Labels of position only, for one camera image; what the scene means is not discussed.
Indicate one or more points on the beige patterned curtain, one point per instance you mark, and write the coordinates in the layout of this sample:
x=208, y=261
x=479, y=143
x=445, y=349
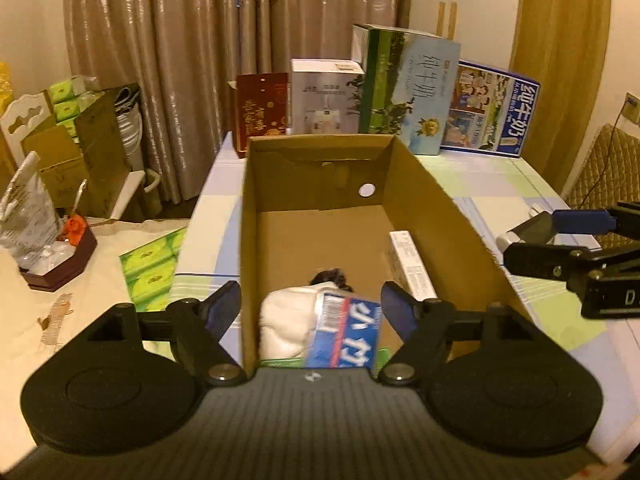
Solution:
x=200, y=35

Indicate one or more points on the brown cardboard box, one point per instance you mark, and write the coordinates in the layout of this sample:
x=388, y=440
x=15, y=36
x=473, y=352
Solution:
x=300, y=240

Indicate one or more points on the blue milk carton box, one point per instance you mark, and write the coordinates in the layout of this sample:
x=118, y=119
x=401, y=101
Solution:
x=490, y=110

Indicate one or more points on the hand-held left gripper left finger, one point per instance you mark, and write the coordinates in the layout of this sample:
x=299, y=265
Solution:
x=224, y=307

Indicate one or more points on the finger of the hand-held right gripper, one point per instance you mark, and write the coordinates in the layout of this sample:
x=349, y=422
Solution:
x=540, y=260
x=580, y=221

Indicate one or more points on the chair with quilted cover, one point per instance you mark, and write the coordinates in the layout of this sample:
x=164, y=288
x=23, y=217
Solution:
x=607, y=170

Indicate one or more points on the wall socket with plug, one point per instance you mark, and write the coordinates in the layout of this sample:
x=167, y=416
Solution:
x=632, y=107

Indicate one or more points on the orange artificial flower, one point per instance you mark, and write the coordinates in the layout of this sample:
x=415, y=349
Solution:
x=75, y=223

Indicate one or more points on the brown scrunchie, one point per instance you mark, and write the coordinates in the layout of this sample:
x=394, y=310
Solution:
x=330, y=279

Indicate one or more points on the stack of green tissue packs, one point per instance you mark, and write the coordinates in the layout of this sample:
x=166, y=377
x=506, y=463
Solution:
x=65, y=105

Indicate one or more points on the white carved chair back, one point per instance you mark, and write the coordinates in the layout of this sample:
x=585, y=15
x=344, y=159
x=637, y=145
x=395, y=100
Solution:
x=25, y=120

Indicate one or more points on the dark red gift box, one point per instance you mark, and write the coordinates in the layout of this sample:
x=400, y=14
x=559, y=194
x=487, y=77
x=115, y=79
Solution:
x=262, y=110

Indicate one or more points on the white cloth bundle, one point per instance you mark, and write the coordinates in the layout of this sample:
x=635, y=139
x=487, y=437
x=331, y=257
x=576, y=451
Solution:
x=287, y=320

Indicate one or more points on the green milk carton box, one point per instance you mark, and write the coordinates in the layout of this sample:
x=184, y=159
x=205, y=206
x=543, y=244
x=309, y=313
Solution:
x=405, y=90

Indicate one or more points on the plain brown carton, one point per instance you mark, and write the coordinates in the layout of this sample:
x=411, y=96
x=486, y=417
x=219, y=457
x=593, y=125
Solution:
x=57, y=165

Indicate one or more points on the green tissue multipack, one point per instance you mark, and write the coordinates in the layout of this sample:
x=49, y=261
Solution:
x=152, y=270

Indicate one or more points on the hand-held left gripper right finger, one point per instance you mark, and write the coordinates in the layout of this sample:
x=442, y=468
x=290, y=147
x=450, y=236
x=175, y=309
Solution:
x=397, y=307

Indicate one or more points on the yellow plastic bag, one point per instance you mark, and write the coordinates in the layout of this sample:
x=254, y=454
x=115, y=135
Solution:
x=4, y=85

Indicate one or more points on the dark red wooden box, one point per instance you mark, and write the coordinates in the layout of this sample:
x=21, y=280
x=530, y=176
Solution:
x=60, y=270

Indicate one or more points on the blue printed packet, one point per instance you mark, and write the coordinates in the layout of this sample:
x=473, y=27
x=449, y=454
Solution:
x=345, y=330

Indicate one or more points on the black white striped bag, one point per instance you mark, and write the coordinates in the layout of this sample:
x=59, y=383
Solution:
x=131, y=125

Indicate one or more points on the beige embroidered tablecloth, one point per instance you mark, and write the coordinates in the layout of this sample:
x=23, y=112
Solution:
x=30, y=320

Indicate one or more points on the dark brown carton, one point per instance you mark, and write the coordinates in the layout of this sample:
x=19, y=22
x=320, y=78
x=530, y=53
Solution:
x=102, y=150

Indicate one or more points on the white plastic case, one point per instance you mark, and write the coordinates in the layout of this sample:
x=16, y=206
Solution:
x=515, y=237

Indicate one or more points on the golden curtain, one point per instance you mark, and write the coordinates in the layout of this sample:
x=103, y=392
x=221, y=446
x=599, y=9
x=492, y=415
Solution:
x=560, y=60

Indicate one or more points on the pair of wooden sticks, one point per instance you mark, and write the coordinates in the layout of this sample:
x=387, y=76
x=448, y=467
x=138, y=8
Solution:
x=447, y=20

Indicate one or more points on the white medicine box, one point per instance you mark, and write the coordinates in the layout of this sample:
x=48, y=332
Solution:
x=410, y=265

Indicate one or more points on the white appliance box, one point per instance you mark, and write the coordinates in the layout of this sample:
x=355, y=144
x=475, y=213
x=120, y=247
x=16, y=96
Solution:
x=322, y=97

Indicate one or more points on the crinkled clear plastic bag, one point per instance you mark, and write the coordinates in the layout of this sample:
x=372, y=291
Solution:
x=25, y=215

